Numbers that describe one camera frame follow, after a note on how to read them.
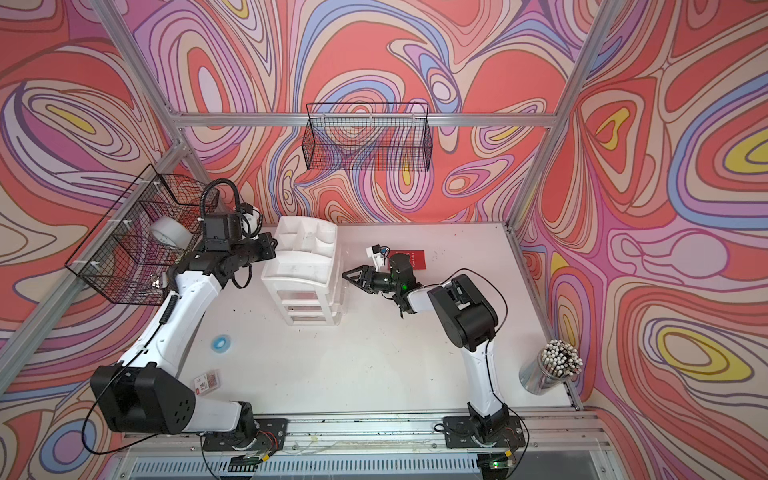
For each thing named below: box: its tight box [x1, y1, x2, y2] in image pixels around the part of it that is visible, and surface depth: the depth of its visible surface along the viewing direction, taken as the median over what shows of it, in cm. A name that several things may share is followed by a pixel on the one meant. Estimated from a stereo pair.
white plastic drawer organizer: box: [261, 215, 338, 326], surface depth 85 cm
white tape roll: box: [150, 217, 193, 250], surface depth 76 cm
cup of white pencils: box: [519, 339, 584, 396], surface depth 70 cm
